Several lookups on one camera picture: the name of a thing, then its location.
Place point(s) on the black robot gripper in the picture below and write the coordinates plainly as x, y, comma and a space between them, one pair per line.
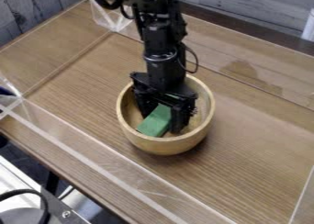
162, 85

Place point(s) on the black table leg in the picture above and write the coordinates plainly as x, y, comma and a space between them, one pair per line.
52, 183

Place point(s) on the clear acrylic table barrier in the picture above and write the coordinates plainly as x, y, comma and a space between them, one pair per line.
239, 169

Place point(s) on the brown wooden bowl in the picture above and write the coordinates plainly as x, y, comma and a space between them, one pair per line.
172, 143

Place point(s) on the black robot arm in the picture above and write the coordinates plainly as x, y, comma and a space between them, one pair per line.
159, 23

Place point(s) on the white post at right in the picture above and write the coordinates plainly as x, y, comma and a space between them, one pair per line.
307, 35

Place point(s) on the grey metal bracket with screw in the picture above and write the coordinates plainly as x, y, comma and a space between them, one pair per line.
61, 212

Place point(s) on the green rectangular block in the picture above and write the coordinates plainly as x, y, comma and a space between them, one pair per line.
155, 124

